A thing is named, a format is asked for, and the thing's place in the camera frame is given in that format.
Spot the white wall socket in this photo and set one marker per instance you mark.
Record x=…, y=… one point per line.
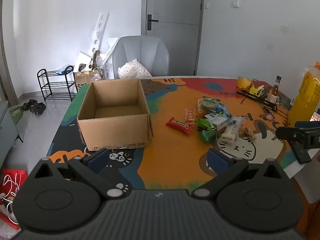
x=284, y=29

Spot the white light switch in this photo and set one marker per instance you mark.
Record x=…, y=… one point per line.
x=235, y=3

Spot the long white-blue snack pack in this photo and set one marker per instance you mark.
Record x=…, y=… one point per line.
x=231, y=130

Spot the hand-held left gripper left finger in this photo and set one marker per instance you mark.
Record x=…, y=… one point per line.
x=97, y=160

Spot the white foam packing piece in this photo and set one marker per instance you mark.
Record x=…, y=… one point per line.
x=82, y=60

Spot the pale green-label snack pack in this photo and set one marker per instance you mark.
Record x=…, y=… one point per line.
x=207, y=103

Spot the white dotted pillow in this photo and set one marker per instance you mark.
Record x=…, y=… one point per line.
x=132, y=70

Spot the grey door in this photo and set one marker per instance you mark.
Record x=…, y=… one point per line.
x=175, y=42

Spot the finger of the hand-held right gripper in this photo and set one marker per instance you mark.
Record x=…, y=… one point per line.
x=301, y=153
x=287, y=133

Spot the green snack packet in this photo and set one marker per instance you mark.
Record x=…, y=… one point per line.
x=203, y=123
x=207, y=136

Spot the blue-white plastic bag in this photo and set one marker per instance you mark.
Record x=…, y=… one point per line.
x=63, y=70

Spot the yellow tape roll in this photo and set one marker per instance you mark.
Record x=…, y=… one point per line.
x=243, y=82

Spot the orange juice bottle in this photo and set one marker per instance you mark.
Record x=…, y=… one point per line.
x=305, y=97

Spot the small glass bottle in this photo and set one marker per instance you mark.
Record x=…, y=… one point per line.
x=274, y=92

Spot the colourful printed table mat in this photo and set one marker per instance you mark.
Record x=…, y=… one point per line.
x=175, y=155

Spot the grey sofa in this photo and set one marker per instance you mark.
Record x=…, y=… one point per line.
x=7, y=130

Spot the blue snack packet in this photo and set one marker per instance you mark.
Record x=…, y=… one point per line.
x=223, y=110

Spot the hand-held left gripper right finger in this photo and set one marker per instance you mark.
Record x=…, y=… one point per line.
x=218, y=161

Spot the grey upholstered chair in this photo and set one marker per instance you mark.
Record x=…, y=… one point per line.
x=142, y=52

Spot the white-blue snack packet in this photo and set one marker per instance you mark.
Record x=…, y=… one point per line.
x=217, y=121

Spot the dark pen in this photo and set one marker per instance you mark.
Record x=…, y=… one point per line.
x=243, y=100

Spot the white foam board with holes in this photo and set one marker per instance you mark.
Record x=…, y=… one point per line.
x=100, y=30

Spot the green floor mat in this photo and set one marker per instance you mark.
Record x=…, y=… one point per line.
x=16, y=113

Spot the black rods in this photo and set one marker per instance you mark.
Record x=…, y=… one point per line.
x=260, y=101

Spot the clear-wrapped nut bar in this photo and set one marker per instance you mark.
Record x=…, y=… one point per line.
x=250, y=133

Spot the black metal shoe rack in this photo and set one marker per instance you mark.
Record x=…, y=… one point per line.
x=50, y=73

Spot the red plastic bag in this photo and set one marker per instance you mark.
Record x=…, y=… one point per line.
x=12, y=180

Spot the red snack bar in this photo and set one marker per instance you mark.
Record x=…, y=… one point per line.
x=178, y=125

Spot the small red-orange snack packet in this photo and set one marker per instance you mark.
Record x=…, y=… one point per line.
x=189, y=116

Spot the cluttered brown cardboard box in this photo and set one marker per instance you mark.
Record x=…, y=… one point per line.
x=83, y=80

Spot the yellow feather toy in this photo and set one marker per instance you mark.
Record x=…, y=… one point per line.
x=256, y=90

